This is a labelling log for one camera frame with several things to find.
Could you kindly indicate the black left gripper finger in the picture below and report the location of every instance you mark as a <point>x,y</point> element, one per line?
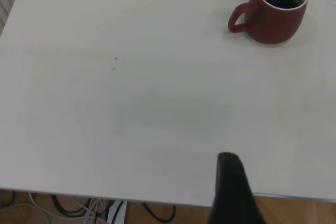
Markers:
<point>231,195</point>

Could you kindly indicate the red ceramic coffee cup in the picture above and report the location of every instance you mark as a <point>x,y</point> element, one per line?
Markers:
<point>275,24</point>

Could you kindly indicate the white power strip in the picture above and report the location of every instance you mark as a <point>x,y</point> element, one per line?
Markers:
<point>118,213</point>

